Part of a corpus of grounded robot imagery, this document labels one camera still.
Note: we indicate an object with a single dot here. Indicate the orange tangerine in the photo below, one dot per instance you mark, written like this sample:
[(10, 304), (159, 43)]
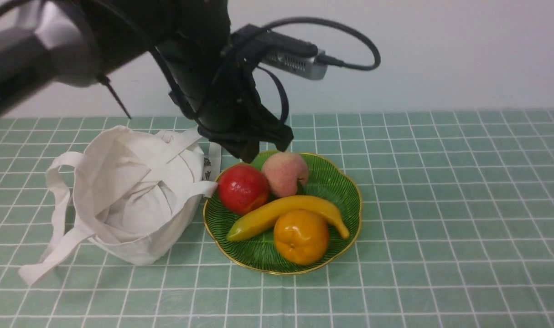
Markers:
[(301, 237)]

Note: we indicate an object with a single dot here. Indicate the pink peach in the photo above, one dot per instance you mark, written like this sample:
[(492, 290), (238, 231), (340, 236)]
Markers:
[(284, 171)]

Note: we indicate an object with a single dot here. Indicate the green glass fruit plate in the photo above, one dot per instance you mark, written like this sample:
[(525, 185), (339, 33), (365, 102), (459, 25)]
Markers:
[(259, 253)]

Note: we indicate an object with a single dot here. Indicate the yellow banana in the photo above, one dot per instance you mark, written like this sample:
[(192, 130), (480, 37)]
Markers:
[(263, 218)]

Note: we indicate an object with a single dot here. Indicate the red apple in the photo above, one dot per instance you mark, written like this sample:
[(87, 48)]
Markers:
[(243, 188)]

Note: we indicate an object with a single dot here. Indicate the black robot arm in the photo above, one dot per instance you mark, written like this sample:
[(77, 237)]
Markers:
[(80, 42)]

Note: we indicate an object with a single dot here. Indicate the white cloth tote bag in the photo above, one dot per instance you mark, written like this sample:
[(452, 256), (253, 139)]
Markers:
[(130, 193)]

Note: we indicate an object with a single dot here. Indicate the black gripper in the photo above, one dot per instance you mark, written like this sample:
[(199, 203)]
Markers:
[(214, 88)]

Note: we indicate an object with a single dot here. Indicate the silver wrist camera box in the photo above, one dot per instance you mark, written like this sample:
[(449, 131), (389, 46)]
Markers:
[(285, 53)]

